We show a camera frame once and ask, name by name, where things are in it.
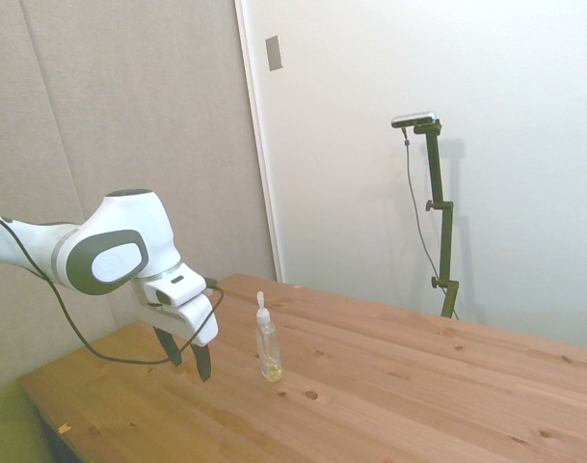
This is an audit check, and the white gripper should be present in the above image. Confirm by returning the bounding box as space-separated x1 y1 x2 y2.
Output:
130 279 220 383

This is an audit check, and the clear sanitizer bottle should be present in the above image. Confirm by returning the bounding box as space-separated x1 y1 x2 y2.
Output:
253 290 284 384

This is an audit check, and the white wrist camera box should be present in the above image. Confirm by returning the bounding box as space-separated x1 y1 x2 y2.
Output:
143 267 209 308

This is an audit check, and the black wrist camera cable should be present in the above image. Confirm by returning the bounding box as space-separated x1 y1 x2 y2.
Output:
0 209 225 366

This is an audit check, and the black camera stand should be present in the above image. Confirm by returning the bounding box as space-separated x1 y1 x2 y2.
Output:
412 120 461 319

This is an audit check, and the grey wall switch plate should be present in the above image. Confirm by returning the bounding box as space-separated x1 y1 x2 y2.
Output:
264 34 283 72

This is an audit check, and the grey exterior camera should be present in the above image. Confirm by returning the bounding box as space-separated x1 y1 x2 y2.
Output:
390 110 439 129

